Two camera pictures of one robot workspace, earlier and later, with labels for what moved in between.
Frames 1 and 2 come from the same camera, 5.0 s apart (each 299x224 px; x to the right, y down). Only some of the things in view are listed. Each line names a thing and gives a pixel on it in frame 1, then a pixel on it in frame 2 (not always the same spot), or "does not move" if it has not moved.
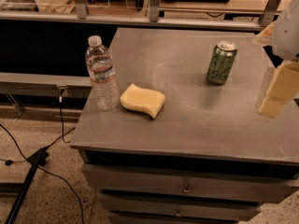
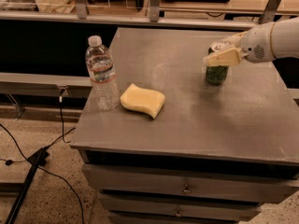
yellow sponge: [145, 100] does not move
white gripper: [288, 35] to [257, 44]
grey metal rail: [77, 86] does not move
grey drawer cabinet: [208, 156] does not move
